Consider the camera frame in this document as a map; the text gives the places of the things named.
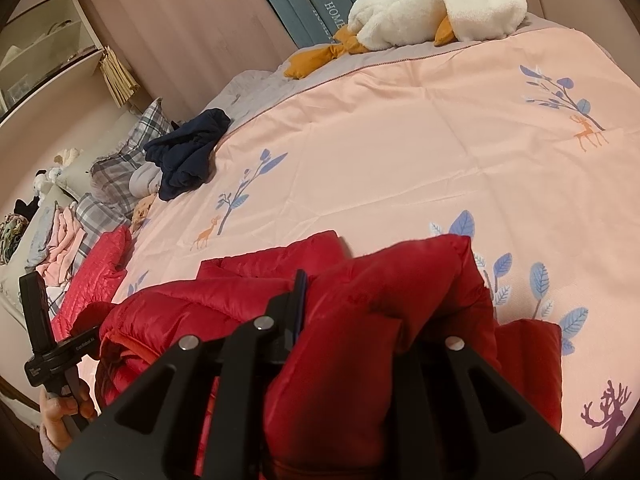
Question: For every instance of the person's left forearm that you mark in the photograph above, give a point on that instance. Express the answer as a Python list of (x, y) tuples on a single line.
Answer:
[(50, 457)]

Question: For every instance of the light blue cloth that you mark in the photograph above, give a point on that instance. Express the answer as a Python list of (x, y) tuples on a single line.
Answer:
[(42, 235)]

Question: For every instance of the white goose plush toy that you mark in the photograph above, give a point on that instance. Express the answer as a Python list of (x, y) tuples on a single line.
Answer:
[(425, 5)]

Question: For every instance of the stack of pink clothes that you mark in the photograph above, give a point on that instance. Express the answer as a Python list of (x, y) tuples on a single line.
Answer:
[(62, 250)]

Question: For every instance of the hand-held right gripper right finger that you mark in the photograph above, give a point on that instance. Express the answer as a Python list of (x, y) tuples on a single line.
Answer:
[(440, 360)]

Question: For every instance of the navy blue garment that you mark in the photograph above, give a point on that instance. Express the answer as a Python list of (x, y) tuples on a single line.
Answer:
[(185, 155)]

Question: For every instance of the red folded quilted garment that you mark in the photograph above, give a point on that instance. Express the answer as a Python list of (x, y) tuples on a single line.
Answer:
[(95, 270)]

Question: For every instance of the small white plush toy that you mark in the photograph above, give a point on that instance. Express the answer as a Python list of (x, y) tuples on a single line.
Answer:
[(60, 167)]

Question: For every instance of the beige pillow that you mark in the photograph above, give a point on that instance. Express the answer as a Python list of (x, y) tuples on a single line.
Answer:
[(95, 147)]

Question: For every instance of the red down jacket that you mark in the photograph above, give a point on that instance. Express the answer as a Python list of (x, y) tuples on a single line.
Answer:
[(380, 310)]

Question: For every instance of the beige straw tassel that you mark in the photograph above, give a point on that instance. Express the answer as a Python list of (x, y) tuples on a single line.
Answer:
[(120, 77)]

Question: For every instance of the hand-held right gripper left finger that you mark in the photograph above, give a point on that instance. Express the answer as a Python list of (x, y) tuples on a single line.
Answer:
[(287, 320)]

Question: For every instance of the person's left hand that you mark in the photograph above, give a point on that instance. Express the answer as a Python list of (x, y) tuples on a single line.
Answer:
[(57, 422)]

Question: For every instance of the grey cloth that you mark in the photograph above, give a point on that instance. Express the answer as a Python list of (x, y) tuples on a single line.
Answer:
[(145, 182)]

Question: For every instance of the grey bed sheet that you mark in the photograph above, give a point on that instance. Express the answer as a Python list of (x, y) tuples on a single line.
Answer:
[(260, 85)]

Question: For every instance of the pink printed blanket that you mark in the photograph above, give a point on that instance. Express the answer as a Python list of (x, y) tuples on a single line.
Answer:
[(400, 160)]

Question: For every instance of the grey plaid pillow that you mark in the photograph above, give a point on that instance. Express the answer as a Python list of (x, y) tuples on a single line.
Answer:
[(130, 160), (97, 220)]

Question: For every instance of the beige shelf cabinet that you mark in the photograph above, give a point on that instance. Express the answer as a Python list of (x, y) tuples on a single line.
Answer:
[(60, 20)]

